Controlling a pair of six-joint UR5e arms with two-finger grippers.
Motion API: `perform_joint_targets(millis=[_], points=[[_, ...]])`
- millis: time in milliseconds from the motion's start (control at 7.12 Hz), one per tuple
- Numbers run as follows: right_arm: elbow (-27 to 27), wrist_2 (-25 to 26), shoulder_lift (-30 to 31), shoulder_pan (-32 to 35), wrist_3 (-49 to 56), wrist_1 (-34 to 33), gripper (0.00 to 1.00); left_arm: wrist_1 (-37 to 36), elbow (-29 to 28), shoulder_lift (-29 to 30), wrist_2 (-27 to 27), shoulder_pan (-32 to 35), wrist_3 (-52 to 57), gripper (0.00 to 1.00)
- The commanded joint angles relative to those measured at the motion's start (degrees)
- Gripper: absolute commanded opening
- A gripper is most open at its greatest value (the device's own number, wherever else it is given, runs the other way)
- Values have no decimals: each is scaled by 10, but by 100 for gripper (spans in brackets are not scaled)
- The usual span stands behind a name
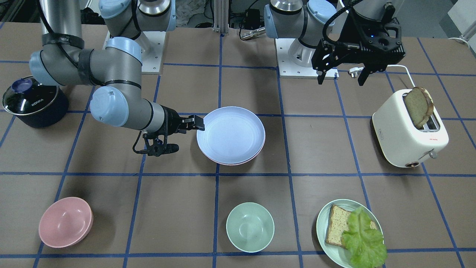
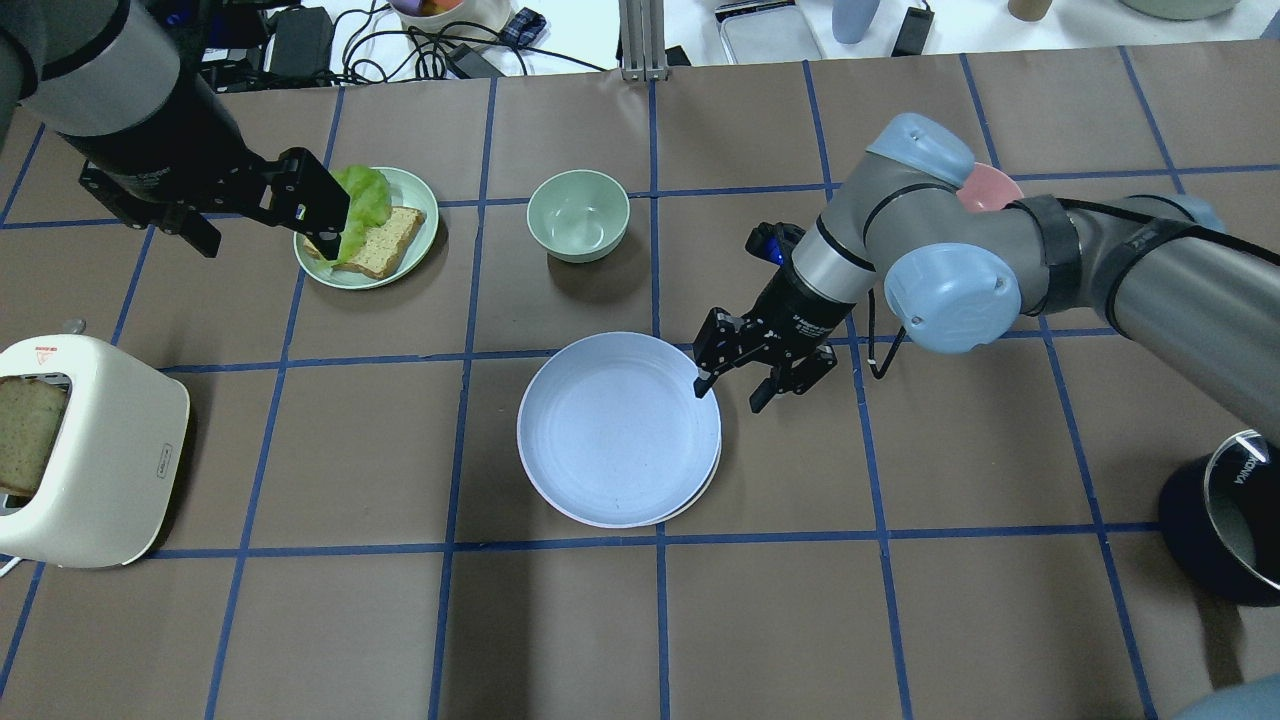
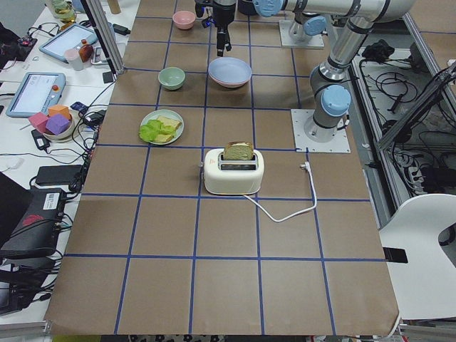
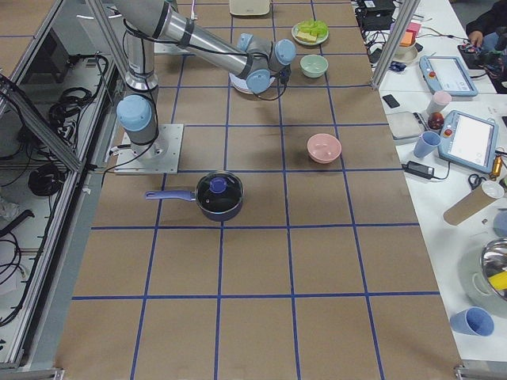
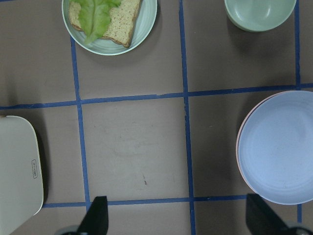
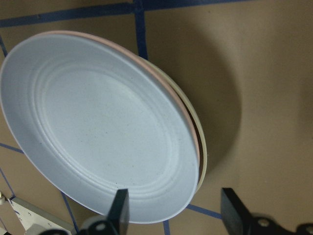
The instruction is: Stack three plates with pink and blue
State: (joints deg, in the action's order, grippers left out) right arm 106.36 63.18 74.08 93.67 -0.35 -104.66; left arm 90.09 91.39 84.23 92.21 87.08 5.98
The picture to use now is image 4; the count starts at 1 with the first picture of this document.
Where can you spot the bread slice on plate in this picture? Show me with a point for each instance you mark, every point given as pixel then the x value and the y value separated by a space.
pixel 306 37

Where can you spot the blue saucepan with lid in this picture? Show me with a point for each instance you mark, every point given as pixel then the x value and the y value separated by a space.
pixel 219 195

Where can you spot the green bowl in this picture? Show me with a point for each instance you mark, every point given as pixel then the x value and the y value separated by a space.
pixel 313 66

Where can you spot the steel mixing bowl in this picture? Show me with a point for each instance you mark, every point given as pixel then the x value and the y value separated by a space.
pixel 476 269

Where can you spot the cardboard tube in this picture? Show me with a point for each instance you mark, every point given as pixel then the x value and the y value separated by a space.
pixel 484 195

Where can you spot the black power adapter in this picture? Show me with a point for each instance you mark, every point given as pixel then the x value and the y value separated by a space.
pixel 419 170

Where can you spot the pink cup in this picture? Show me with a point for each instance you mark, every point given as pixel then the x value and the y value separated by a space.
pixel 440 99

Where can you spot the bowl of foam cubes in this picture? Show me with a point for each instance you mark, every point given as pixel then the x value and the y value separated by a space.
pixel 407 51

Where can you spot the kitchen scale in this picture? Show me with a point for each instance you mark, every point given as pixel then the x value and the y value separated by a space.
pixel 405 125

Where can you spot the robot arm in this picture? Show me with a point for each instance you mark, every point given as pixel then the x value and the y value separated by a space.
pixel 255 60

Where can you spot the aluminium frame post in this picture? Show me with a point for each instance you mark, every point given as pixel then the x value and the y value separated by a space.
pixel 404 17

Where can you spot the lettuce leaf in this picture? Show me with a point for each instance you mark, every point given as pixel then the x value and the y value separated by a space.
pixel 313 27

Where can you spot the teach pendant tablet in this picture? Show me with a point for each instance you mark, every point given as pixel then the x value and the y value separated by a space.
pixel 448 74
pixel 468 141

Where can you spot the black phone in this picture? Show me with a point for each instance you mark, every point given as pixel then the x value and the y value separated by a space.
pixel 390 100

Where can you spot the far teach pendant tablet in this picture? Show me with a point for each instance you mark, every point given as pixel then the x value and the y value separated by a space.
pixel 448 74

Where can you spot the green plate with food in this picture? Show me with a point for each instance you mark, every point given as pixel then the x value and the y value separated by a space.
pixel 319 40

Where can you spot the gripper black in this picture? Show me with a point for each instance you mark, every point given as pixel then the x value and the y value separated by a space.
pixel 272 81

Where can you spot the brown bottle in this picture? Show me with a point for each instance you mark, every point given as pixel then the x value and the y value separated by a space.
pixel 435 121

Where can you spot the blue plate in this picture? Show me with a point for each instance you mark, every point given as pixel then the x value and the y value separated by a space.
pixel 238 84

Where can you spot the pink bowl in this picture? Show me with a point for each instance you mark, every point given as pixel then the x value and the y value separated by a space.
pixel 324 148

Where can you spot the white toaster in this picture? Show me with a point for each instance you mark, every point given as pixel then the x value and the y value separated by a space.
pixel 249 8

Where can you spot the blue cup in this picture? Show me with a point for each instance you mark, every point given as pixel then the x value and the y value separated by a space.
pixel 473 321
pixel 428 141

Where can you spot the blue cup near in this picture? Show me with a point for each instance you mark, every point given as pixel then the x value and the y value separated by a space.
pixel 473 321

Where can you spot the near teach pendant tablet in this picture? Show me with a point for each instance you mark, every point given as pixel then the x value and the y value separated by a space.
pixel 468 141

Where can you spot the blue cup far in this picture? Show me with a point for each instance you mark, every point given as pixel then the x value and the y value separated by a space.
pixel 428 141

